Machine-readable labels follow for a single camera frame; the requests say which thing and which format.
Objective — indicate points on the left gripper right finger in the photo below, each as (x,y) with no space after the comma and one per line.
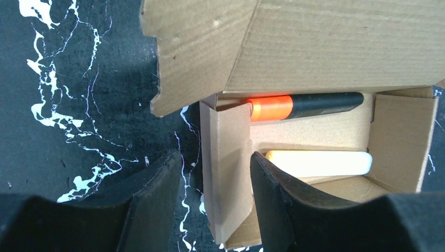
(295,216)

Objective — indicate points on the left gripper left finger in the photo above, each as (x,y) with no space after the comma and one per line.
(135,214)

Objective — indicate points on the yellow highlighter marker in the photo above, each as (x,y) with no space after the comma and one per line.
(302,164)

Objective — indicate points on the orange capped black marker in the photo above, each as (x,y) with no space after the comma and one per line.
(302,105)

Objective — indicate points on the brown cardboard box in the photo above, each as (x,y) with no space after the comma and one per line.
(316,118)

